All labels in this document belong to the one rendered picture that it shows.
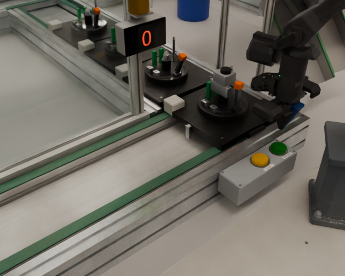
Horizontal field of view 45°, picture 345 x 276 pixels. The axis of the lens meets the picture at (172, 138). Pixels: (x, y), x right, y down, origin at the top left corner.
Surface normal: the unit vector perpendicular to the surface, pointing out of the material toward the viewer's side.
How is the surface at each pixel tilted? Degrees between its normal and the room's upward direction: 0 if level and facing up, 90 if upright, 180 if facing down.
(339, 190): 90
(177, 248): 0
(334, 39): 45
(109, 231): 0
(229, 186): 90
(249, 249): 0
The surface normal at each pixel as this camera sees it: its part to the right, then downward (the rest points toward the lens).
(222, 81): -0.77, 0.38
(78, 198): 0.00, -0.80
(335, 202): -0.23, 0.59
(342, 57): 0.35, -0.19
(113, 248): 0.63, 0.47
